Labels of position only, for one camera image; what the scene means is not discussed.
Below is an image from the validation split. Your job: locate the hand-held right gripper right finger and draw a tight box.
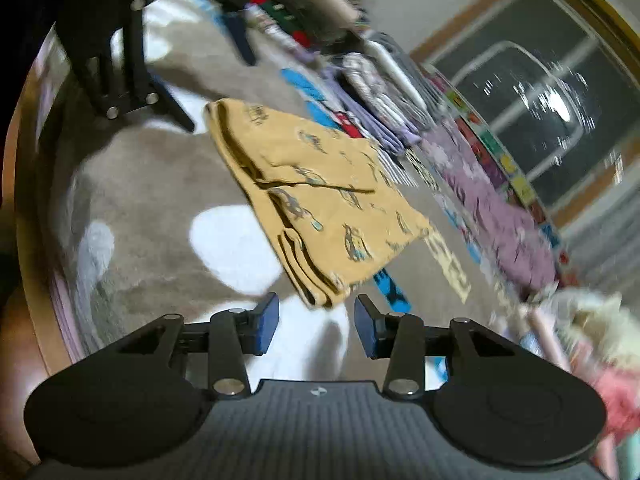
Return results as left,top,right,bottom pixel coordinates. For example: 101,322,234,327
354,294,511,401

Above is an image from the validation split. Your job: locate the purple floral duvet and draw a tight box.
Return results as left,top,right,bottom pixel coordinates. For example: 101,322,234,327
420,120,561,301

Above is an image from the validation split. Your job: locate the colourful alphabet foam mat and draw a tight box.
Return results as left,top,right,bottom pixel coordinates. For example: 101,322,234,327
425,65,571,266

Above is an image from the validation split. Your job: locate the pink quilt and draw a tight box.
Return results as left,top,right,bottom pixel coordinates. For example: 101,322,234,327
590,365,640,446

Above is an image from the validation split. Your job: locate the window with wooden frame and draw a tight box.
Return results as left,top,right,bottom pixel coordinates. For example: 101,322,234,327
410,0,640,228

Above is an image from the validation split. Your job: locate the yellow printed shirt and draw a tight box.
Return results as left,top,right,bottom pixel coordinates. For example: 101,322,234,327
204,98,433,309

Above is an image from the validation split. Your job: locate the grey-topped folded clothes stack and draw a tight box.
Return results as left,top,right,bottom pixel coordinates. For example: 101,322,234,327
320,30,441,156

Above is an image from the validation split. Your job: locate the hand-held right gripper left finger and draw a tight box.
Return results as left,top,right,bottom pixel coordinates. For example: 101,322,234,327
112,291,280,401

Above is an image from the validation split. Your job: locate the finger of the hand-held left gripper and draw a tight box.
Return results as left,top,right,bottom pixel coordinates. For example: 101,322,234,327
167,0,257,67
75,0,197,133

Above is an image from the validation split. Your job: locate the cartoon printed blanket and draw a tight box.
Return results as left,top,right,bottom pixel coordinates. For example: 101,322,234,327
30,0,531,391

